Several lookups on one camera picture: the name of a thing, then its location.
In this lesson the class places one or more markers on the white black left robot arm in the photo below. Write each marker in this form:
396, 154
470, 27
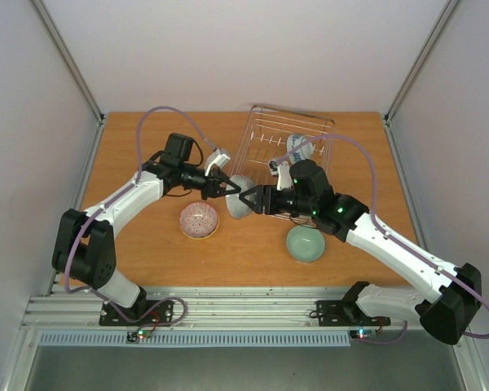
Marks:
85, 242

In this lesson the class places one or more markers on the grey slotted cable duct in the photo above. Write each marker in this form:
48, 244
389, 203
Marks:
196, 339

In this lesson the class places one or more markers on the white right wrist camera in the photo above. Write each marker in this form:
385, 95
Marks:
280, 170

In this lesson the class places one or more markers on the right green circuit board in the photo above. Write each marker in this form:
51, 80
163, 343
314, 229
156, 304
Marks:
363, 334

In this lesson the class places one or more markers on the aluminium corner post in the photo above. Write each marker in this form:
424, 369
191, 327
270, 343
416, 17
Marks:
65, 54
427, 49

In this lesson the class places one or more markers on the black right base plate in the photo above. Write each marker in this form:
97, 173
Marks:
335, 313

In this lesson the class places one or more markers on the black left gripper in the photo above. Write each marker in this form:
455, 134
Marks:
213, 188

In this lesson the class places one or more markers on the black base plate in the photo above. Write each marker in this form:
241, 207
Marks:
150, 311
335, 313

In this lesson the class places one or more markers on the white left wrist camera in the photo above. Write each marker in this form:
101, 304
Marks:
219, 158

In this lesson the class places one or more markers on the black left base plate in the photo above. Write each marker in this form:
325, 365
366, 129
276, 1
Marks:
150, 311

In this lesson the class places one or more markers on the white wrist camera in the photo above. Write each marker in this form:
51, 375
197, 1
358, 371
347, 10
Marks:
219, 158
280, 170

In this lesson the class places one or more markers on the pink patterned bowl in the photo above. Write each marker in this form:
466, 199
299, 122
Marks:
198, 220

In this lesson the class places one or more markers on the right aluminium corner post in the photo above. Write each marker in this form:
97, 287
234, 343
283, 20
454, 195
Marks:
427, 49

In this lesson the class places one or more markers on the chrome wire dish rack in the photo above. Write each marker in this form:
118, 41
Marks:
264, 139

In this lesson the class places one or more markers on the aluminium rail frame front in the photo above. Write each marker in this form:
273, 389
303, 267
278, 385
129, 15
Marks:
209, 308

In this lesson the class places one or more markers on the blue floral white bowl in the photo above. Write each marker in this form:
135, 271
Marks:
296, 151

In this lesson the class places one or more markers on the left aluminium corner post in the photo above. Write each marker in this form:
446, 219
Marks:
65, 54

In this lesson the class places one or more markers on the grey patterned bowl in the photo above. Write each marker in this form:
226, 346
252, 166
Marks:
237, 208

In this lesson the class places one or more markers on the left green circuit board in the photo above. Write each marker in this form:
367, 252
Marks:
140, 335

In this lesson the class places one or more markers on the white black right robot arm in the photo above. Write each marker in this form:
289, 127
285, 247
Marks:
442, 297

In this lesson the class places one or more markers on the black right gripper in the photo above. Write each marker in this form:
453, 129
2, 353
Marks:
263, 199

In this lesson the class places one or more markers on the green circuit board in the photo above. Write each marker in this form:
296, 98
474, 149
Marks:
363, 334
140, 335

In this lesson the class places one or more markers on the celadon green flower bowl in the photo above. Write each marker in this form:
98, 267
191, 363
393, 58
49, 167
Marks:
305, 244

